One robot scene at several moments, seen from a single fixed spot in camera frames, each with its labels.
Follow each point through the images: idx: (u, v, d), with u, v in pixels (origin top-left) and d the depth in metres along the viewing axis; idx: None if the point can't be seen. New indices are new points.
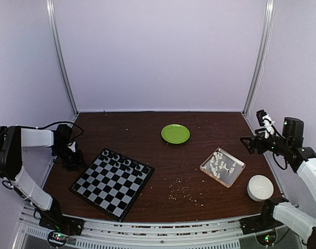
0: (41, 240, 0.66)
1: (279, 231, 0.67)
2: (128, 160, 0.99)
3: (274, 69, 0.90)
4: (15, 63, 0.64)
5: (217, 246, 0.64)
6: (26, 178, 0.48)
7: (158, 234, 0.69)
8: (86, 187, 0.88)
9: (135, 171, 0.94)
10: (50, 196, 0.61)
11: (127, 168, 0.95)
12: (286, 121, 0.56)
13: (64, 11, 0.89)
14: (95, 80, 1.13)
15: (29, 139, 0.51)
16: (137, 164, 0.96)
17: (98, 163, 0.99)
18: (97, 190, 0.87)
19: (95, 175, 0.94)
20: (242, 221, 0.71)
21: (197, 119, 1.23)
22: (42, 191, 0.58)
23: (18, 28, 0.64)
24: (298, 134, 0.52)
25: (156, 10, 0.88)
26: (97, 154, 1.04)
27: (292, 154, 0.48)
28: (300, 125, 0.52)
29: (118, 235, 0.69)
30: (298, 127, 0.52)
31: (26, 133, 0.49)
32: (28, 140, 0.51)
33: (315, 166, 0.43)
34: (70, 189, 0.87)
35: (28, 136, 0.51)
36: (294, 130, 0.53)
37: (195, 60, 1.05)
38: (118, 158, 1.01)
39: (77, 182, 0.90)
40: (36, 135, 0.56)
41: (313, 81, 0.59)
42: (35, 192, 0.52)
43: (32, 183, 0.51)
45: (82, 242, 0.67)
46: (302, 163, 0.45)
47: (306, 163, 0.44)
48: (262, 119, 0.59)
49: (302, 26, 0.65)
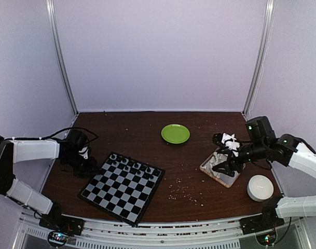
0: (40, 240, 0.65)
1: (279, 231, 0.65)
2: (138, 163, 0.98)
3: (273, 69, 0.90)
4: (15, 63, 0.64)
5: (217, 246, 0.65)
6: (23, 189, 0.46)
7: (158, 233, 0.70)
8: (96, 192, 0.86)
9: (146, 175, 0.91)
10: (50, 201, 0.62)
11: (137, 172, 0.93)
12: (250, 124, 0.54)
13: (64, 11, 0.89)
14: (95, 80, 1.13)
15: (25, 152, 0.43)
16: (148, 167, 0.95)
17: (107, 167, 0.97)
18: (108, 195, 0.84)
19: (105, 179, 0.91)
20: (242, 221, 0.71)
21: (197, 119, 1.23)
22: (42, 197, 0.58)
23: (18, 28, 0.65)
24: (268, 130, 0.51)
25: (156, 10, 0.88)
26: (106, 157, 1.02)
27: (278, 150, 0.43)
28: (265, 122, 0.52)
29: (118, 235, 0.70)
30: (264, 124, 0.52)
31: (22, 147, 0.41)
32: (25, 154, 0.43)
33: (306, 152, 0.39)
34: (80, 195, 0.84)
35: (25, 150, 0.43)
36: (263, 129, 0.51)
37: (195, 60, 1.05)
38: (127, 162, 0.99)
39: (86, 189, 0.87)
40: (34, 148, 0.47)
41: (313, 81, 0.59)
42: (31, 201, 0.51)
43: (29, 192, 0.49)
45: (82, 242, 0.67)
46: (292, 154, 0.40)
47: (296, 152, 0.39)
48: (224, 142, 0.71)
49: (302, 26, 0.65)
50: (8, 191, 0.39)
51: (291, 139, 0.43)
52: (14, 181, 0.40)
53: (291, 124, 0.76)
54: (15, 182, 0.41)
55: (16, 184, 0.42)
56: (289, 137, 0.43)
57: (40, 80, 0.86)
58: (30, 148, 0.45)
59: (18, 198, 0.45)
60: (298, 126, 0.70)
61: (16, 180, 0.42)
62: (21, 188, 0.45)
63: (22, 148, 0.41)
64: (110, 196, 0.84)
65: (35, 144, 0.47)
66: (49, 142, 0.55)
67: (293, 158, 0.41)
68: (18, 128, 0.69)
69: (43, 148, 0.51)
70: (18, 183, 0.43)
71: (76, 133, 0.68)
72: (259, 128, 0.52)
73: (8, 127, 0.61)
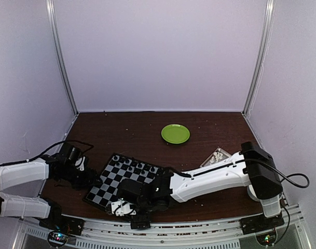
0: (40, 240, 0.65)
1: (279, 231, 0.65)
2: (141, 163, 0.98)
3: (273, 69, 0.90)
4: (15, 64, 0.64)
5: (217, 246, 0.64)
6: (14, 205, 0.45)
7: (158, 234, 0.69)
8: (102, 194, 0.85)
9: (150, 175, 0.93)
10: (47, 205, 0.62)
11: (141, 172, 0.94)
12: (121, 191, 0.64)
13: (64, 11, 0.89)
14: (95, 80, 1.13)
15: (11, 178, 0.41)
16: (152, 167, 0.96)
17: (110, 169, 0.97)
18: (113, 197, 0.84)
19: (109, 181, 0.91)
20: (242, 221, 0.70)
21: (197, 119, 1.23)
22: (39, 202, 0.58)
23: (17, 28, 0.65)
24: (139, 187, 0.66)
25: (156, 9, 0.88)
26: (109, 157, 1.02)
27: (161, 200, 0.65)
28: (127, 180, 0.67)
29: (118, 235, 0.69)
30: (127, 183, 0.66)
31: (8, 174, 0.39)
32: (11, 180, 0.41)
33: (186, 183, 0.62)
34: (84, 199, 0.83)
35: (11, 176, 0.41)
36: (129, 188, 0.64)
37: (194, 60, 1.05)
38: (130, 162, 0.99)
39: (91, 192, 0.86)
40: (22, 172, 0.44)
41: (313, 81, 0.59)
42: (27, 210, 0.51)
43: (24, 205, 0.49)
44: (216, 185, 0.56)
45: (82, 242, 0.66)
46: (174, 195, 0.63)
47: (175, 192, 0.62)
48: (114, 212, 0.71)
49: (303, 26, 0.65)
50: None
51: (162, 182, 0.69)
52: (2, 204, 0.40)
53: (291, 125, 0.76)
54: (5, 204, 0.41)
55: (7, 205, 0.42)
56: (160, 180, 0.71)
57: (40, 80, 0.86)
58: (16, 172, 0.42)
59: (12, 213, 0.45)
60: (298, 127, 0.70)
61: (6, 202, 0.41)
62: (12, 205, 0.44)
63: (8, 175, 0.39)
64: (114, 196, 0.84)
65: (21, 168, 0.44)
66: (38, 163, 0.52)
67: (182, 194, 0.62)
68: (18, 128, 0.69)
69: (31, 170, 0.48)
70: (8, 203, 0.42)
71: (68, 147, 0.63)
72: (130, 191, 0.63)
73: (8, 127, 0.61)
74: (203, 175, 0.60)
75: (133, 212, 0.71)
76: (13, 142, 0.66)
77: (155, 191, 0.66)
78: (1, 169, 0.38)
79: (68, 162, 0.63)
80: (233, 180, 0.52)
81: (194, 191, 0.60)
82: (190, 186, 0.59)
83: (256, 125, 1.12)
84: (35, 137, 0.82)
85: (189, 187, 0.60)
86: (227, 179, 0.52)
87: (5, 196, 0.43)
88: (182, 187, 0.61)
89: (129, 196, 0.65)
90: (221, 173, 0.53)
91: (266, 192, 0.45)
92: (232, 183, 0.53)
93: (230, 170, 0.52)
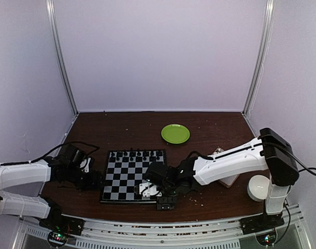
0: (40, 240, 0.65)
1: (279, 231, 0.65)
2: (140, 151, 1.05)
3: (273, 69, 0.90)
4: (15, 63, 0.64)
5: (217, 246, 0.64)
6: (13, 203, 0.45)
7: (158, 233, 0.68)
8: (117, 191, 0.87)
9: (152, 158, 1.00)
10: (47, 205, 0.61)
11: (143, 158, 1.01)
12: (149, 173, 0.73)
13: (63, 11, 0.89)
14: (95, 80, 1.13)
15: (11, 178, 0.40)
16: (151, 151, 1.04)
17: (112, 166, 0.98)
18: (129, 188, 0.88)
19: (117, 176, 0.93)
20: (242, 221, 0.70)
21: (197, 119, 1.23)
22: (39, 203, 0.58)
23: (17, 28, 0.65)
24: (166, 170, 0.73)
25: (156, 9, 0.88)
26: (106, 157, 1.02)
27: (184, 182, 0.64)
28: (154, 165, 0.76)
29: (118, 235, 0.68)
30: (155, 166, 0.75)
31: (9, 174, 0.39)
32: (11, 180, 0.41)
33: (207, 164, 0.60)
34: (101, 199, 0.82)
35: (12, 176, 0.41)
36: (158, 171, 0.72)
37: (194, 60, 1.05)
38: (129, 153, 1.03)
39: (105, 192, 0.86)
40: (23, 173, 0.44)
41: (313, 81, 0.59)
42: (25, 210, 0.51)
43: (23, 204, 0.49)
44: (236, 169, 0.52)
45: (82, 242, 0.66)
46: (196, 177, 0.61)
47: (197, 173, 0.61)
48: (143, 194, 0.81)
49: (302, 26, 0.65)
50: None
51: (186, 164, 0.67)
52: (1, 202, 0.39)
53: (291, 124, 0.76)
54: (3, 203, 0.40)
55: (5, 203, 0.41)
56: (184, 162, 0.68)
57: (40, 80, 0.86)
58: (17, 173, 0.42)
59: (9, 212, 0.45)
60: (298, 127, 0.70)
61: (4, 200, 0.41)
62: (10, 204, 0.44)
63: (8, 175, 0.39)
64: (130, 187, 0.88)
65: (22, 169, 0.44)
66: (40, 166, 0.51)
67: (203, 176, 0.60)
68: (18, 128, 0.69)
69: (32, 172, 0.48)
70: (7, 202, 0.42)
71: (72, 149, 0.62)
72: (156, 173, 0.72)
73: (8, 127, 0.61)
74: (223, 157, 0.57)
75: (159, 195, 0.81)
76: (13, 142, 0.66)
77: (179, 173, 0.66)
78: (2, 169, 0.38)
79: (71, 164, 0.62)
80: (253, 163, 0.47)
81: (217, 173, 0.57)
82: (211, 167, 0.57)
83: (256, 125, 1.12)
84: (35, 137, 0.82)
85: (210, 169, 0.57)
86: (246, 161, 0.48)
87: (3, 195, 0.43)
88: (203, 169, 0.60)
89: (156, 179, 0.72)
90: (241, 154, 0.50)
91: (286, 180, 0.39)
92: (253, 166, 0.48)
93: (249, 152, 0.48)
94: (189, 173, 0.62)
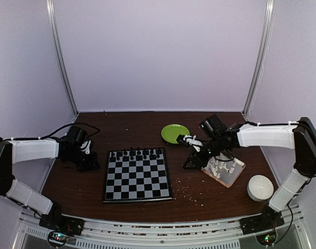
0: (40, 240, 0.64)
1: (279, 231, 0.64)
2: (140, 150, 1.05)
3: (273, 68, 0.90)
4: (15, 63, 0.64)
5: (217, 246, 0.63)
6: (23, 189, 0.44)
7: (158, 233, 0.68)
8: (119, 190, 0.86)
9: (152, 156, 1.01)
10: (50, 201, 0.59)
11: (143, 157, 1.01)
12: (203, 124, 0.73)
13: (64, 11, 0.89)
14: (95, 80, 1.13)
15: (25, 152, 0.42)
16: (150, 150, 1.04)
17: (113, 165, 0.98)
18: (131, 187, 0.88)
19: (119, 176, 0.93)
20: (242, 221, 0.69)
21: (197, 119, 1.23)
22: (43, 196, 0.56)
23: (17, 28, 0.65)
24: (220, 123, 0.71)
25: (155, 9, 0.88)
26: (106, 157, 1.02)
27: (228, 137, 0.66)
28: (213, 115, 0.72)
29: (118, 235, 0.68)
30: (213, 118, 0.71)
31: (23, 148, 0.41)
32: (25, 155, 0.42)
33: (249, 127, 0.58)
34: (105, 200, 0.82)
35: (26, 151, 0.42)
36: (214, 123, 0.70)
37: (195, 60, 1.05)
38: (129, 153, 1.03)
39: (107, 192, 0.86)
40: (35, 148, 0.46)
41: (313, 81, 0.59)
42: (31, 201, 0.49)
43: (30, 191, 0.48)
44: (270, 140, 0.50)
45: (82, 242, 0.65)
46: (236, 135, 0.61)
47: (239, 131, 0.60)
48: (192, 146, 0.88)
49: (303, 26, 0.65)
50: (7, 192, 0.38)
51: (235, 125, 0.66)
52: (13, 182, 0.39)
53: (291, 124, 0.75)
54: (15, 182, 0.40)
55: (16, 184, 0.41)
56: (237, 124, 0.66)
57: (40, 79, 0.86)
58: (30, 147, 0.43)
59: (17, 198, 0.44)
60: None
61: (15, 180, 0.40)
62: (20, 187, 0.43)
63: (22, 150, 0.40)
64: (132, 186, 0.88)
65: (35, 143, 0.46)
66: (49, 141, 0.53)
67: (242, 137, 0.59)
68: (18, 128, 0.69)
69: (42, 147, 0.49)
70: (18, 183, 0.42)
71: (76, 129, 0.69)
72: (210, 123, 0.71)
73: (7, 127, 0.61)
74: (264, 126, 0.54)
75: (197, 149, 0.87)
76: None
77: (228, 129, 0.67)
78: (16, 142, 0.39)
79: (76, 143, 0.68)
80: (285, 139, 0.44)
81: (254, 140, 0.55)
82: (252, 130, 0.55)
83: None
84: (35, 137, 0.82)
85: (251, 132, 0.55)
86: (280, 133, 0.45)
87: None
88: (245, 129, 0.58)
89: (206, 128, 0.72)
90: (277, 128, 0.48)
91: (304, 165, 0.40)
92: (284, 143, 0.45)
93: (285, 127, 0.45)
94: (235, 129, 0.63)
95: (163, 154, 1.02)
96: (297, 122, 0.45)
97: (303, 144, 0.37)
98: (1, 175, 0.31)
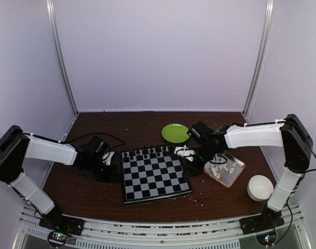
0: (40, 240, 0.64)
1: (279, 231, 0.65)
2: (139, 150, 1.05)
3: (273, 68, 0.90)
4: (15, 63, 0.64)
5: (217, 246, 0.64)
6: (29, 183, 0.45)
7: (158, 234, 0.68)
8: (139, 190, 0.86)
9: (153, 155, 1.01)
10: (52, 204, 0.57)
11: (143, 156, 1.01)
12: (190, 132, 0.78)
13: (64, 11, 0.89)
14: (95, 80, 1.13)
15: (39, 151, 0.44)
16: (163, 147, 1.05)
17: (128, 166, 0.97)
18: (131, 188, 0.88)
19: (135, 176, 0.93)
20: (242, 221, 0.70)
21: (197, 119, 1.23)
22: (46, 197, 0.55)
23: (17, 28, 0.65)
24: (206, 129, 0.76)
25: (155, 9, 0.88)
26: (119, 158, 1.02)
27: (216, 140, 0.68)
28: (199, 123, 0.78)
29: (118, 235, 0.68)
30: (198, 125, 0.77)
31: (39, 144, 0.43)
32: (40, 153, 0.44)
33: (235, 129, 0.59)
34: (126, 202, 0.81)
35: (41, 150, 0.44)
36: (200, 129, 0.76)
37: (195, 61, 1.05)
38: (128, 153, 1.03)
39: (127, 193, 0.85)
40: (52, 149, 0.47)
41: (313, 81, 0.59)
42: (32, 197, 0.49)
43: (35, 189, 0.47)
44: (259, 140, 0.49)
45: (82, 242, 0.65)
46: (225, 138, 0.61)
47: (226, 133, 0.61)
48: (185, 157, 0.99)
49: (302, 26, 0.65)
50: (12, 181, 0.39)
51: (222, 127, 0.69)
52: (20, 175, 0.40)
53: None
54: (22, 175, 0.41)
55: (23, 178, 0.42)
56: (223, 127, 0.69)
57: (40, 79, 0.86)
58: (47, 147, 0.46)
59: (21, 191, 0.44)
60: None
61: (23, 174, 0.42)
62: (25, 182, 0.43)
63: (38, 146, 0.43)
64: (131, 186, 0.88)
65: (52, 146, 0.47)
66: (67, 147, 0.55)
67: (230, 139, 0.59)
68: None
69: (60, 151, 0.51)
70: (25, 178, 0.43)
71: (97, 140, 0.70)
72: (196, 130, 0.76)
73: (7, 127, 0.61)
74: (253, 125, 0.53)
75: (190, 158, 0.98)
76: None
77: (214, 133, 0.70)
78: (34, 139, 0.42)
79: (94, 154, 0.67)
80: (274, 137, 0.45)
81: (242, 140, 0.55)
82: (238, 131, 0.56)
83: None
84: None
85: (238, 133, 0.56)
86: (268, 132, 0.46)
87: None
88: (232, 131, 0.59)
89: (194, 136, 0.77)
90: (264, 127, 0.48)
91: (295, 161, 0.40)
92: (275, 142, 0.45)
93: (272, 126, 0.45)
94: (221, 132, 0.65)
95: (164, 152, 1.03)
96: (284, 120, 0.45)
97: (290, 141, 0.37)
98: (11, 164, 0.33)
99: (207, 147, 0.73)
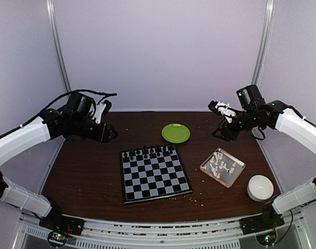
0: (40, 240, 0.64)
1: (279, 231, 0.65)
2: (139, 150, 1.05)
3: (273, 69, 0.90)
4: (14, 64, 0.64)
5: (217, 246, 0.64)
6: (16, 194, 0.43)
7: (158, 233, 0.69)
8: (139, 190, 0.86)
9: (153, 155, 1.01)
10: (48, 204, 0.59)
11: (143, 156, 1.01)
12: (240, 92, 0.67)
13: (63, 11, 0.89)
14: (95, 80, 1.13)
15: (4, 154, 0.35)
16: (163, 147, 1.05)
17: (128, 166, 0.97)
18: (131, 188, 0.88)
19: (135, 176, 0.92)
20: (242, 221, 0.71)
21: (197, 119, 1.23)
22: (42, 202, 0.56)
23: (16, 29, 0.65)
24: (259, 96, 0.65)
25: (156, 10, 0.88)
26: (119, 158, 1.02)
27: (267, 112, 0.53)
28: (254, 87, 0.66)
29: (118, 235, 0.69)
30: (252, 88, 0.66)
31: (0, 149, 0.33)
32: (4, 156, 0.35)
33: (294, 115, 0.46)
34: (126, 202, 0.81)
35: (5, 151, 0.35)
36: (252, 93, 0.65)
37: (194, 61, 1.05)
38: (128, 153, 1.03)
39: (127, 193, 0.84)
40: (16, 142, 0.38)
41: (313, 81, 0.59)
42: (27, 206, 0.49)
43: (26, 197, 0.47)
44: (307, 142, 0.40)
45: (82, 242, 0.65)
46: (277, 116, 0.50)
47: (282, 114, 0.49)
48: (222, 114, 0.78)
49: (303, 26, 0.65)
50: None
51: (279, 104, 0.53)
52: (5, 190, 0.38)
53: None
54: (8, 190, 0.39)
55: (9, 192, 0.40)
56: (283, 105, 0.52)
57: (40, 79, 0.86)
58: (10, 144, 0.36)
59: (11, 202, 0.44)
60: None
61: (9, 188, 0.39)
62: (14, 194, 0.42)
63: (0, 151, 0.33)
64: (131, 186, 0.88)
65: (16, 139, 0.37)
66: (33, 126, 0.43)
67: (282, 122, 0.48)
68: None
69: (27, 138, 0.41)
70: (12, 191, 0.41)
71: (76, 96, 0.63)
72: (248, 93, 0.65)
73: (7, 127, 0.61)
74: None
75: (229, 120, 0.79)
76: None
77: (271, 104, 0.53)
78: None
79: (76, 114, 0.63)
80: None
81: (292, 131, 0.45)
82: (295, 120, 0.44)
83: None
84: None
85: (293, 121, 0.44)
86: None
87: (10, 184, 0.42)
88: (290, 116, 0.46)
89: (243, 99, 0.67)
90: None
91: None
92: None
93: None
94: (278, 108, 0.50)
95: (164, 153, 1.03)
96: None
97: None
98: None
99: (255, 116, 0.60)
